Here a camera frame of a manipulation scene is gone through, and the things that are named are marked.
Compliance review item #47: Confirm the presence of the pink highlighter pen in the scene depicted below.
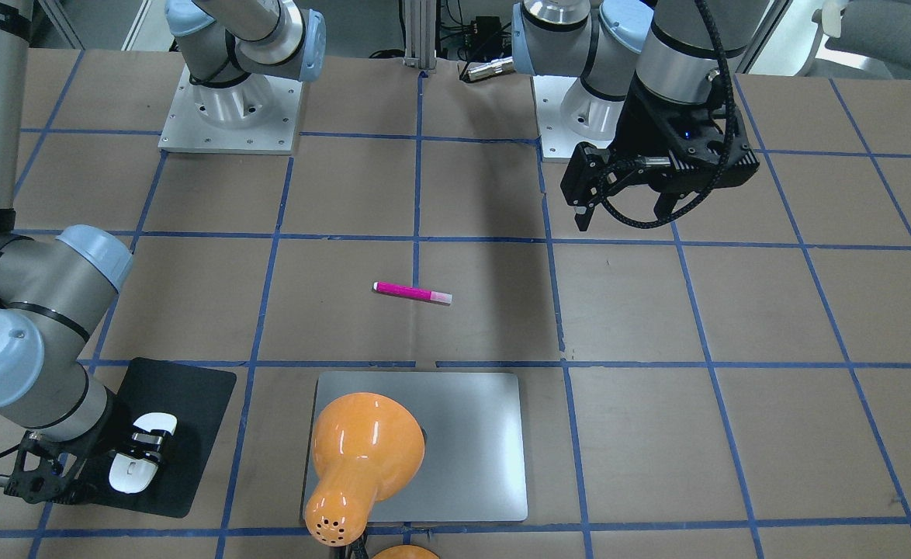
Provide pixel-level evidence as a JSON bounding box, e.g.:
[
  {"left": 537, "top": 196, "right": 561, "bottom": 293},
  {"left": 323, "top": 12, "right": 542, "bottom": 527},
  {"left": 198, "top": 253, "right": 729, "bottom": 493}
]
[{"left": 372, "top": 282, "right": 453, "bottom": 305}]

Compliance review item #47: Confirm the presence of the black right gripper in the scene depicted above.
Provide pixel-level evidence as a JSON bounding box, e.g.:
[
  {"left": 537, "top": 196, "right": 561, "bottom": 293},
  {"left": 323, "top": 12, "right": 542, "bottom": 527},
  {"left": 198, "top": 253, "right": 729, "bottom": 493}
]
[{"left": 4, "top": 392, "right": 168, "bottom": 505}]

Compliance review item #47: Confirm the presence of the black mousepad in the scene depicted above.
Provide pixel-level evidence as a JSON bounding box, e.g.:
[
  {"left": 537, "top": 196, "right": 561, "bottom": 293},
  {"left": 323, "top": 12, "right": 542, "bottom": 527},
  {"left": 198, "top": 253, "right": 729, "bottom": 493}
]
[{"left": 80, "top": 358, "right": 236, "bottom": 518}]

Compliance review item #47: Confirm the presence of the silver closed laptop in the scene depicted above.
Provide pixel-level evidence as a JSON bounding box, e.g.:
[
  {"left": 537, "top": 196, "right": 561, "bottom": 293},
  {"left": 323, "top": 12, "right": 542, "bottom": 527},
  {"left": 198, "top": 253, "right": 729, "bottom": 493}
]
[{"left": 313, "top": 370, "right": 528, "bottom": 524}]

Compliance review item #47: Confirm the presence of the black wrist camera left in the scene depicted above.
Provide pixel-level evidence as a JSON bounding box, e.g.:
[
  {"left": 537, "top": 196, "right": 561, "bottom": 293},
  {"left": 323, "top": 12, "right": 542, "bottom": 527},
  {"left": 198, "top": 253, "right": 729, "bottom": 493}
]
[{"left": 670, "top": 118, "right": 760, "bottom": 192}]

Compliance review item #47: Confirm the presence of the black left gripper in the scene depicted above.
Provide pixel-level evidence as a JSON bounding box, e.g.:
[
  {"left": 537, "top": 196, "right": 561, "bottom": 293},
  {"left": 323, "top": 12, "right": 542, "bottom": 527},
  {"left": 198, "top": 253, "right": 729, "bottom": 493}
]
[{"left": 561, "top": 78, "right": 745, "bottom": 232}]

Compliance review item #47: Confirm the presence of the orange desk lamp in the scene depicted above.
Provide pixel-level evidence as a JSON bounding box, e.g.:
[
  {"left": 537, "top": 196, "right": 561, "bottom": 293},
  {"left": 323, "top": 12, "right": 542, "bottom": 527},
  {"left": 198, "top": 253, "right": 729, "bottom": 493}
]
[{"left": 302, "top": 392, "right": 426, "bottom": 558}]

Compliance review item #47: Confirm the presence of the white computer mouse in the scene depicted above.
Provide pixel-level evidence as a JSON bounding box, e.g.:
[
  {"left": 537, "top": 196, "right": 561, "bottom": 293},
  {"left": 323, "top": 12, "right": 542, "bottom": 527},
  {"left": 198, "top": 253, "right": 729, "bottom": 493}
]
[{"left": 108, "top": 411, "right": 178, "bottom": 495}]

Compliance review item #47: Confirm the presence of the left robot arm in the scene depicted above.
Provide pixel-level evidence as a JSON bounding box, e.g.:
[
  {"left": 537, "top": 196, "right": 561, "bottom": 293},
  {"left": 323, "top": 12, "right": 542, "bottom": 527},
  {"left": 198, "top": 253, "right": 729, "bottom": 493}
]
[{"left": 511, "top": 1, "right": 767, "bottom": 232}]

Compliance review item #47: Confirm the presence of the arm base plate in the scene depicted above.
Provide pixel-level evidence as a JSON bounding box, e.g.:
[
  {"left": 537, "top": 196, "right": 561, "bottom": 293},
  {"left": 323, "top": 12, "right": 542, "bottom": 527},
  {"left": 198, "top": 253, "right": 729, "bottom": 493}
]
[
  {"left": 532, "top": 71, "right": 633, "bottom": 163},
  {"left": 158, "top": 68, "right": 304, "bottom": 155}
]

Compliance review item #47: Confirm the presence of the aluminium frame post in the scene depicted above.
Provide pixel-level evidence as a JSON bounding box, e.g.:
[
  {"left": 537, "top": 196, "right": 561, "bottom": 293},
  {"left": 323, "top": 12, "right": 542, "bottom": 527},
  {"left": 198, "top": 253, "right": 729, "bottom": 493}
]
[{"left": 401, "top": 0, "right": 438, "bottom": 74}]

